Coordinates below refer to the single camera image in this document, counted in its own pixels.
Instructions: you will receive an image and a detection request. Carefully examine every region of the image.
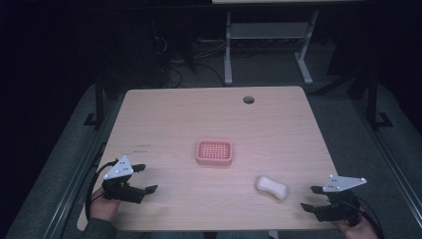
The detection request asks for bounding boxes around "pink soap dish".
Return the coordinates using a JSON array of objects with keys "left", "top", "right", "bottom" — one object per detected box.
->
[{"left": 195, "top": 138, "right": 234, "bottom": 167}]

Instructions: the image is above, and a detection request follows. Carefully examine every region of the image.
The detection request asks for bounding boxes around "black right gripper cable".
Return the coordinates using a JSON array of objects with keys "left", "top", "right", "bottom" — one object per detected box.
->
[{"left": 344, "top": 196, "right": 386, "bottom": 239}]

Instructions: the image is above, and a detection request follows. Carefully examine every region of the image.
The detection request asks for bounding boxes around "person's right hand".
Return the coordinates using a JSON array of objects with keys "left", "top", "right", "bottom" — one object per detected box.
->
[{"left": 332, "top": 216, "right": 380, "bottom": 239}]

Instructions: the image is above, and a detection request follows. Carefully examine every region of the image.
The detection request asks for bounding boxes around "grey metal rail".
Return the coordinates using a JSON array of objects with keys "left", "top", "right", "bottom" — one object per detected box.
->
[
  {"left": 351, "top": 98, "right": 422, "bottom": 218},
  {"left": 41, "top": 99, "right": 112, "bottom": 239}
]

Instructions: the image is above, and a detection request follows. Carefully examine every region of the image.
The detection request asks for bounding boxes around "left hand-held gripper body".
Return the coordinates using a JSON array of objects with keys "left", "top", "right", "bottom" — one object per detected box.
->
[{"left": 101, "top": 154, "right": 147, "bottom": 205}]

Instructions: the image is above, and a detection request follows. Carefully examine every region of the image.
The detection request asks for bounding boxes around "white soap bar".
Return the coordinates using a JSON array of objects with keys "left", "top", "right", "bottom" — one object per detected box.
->
[{"left": 255, "top": 174, "right": 289, "bottom": 201}]

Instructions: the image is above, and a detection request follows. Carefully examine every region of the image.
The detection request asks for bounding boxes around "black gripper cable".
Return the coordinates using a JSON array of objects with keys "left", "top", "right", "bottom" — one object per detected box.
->
[
  {"left": 344, "top": 196, "right": 386, "bottom": 239},
  {"left": 85, "top": 158, "right": 119, "bottom": 221}
]

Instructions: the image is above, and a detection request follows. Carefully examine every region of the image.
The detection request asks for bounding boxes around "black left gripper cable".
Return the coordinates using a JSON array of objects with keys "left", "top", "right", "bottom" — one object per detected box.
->
[{"left": 85, "top": 158, "right": 119, "bottom": 221}]

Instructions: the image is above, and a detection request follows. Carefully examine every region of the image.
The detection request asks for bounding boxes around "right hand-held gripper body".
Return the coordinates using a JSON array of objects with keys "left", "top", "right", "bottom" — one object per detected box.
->
[{"left": 314, "top": 174, "right": 368, "bottom": 228}]

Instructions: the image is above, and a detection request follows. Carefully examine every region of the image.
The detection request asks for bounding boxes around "white metal desk frame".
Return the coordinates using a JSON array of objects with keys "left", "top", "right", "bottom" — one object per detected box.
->
[{"left": 223, "top": 9, "right": 320, "bottom": 87}]

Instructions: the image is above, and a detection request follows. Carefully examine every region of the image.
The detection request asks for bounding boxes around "black metal stand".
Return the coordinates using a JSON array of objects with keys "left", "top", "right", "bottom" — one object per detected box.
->
[
  {"left": 83, "top": 74, "right": 107, "bottom": 129},
  {"left": 365, "top": 71, "right": 395, "bottom": 130}
]

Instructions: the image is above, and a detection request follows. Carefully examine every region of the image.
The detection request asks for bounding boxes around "tangle of floor cables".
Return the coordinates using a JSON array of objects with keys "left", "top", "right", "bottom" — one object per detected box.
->
[{"left": 150, "top": 34, "right": 227, "bottom": 89}]

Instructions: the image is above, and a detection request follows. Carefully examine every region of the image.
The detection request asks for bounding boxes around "person's left hand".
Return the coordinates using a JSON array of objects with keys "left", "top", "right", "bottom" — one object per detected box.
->
[{"left": 89, "top": 186, "right": 121, "bottom": 223}]

